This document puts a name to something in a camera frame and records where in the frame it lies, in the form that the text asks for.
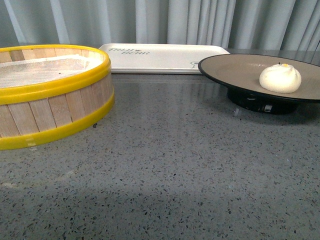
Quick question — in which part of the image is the tan plate with black rim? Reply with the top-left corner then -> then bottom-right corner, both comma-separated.
198,54 -> 320,115

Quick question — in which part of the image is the white steamed bun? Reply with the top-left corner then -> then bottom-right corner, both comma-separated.
259,63 -> 302,94

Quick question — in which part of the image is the white bear print tray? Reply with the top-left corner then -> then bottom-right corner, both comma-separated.
99,43 -> 229,75

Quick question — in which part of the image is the yellow rimmed wooden steamer basket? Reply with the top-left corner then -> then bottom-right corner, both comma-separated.
0,44 -> 115,150

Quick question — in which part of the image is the white mesh steamer liner cloth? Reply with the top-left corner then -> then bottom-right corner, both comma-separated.
0,54 -> 100,88

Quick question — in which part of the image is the grey pleated curtain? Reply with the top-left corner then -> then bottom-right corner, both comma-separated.
0,0 -> 320,51

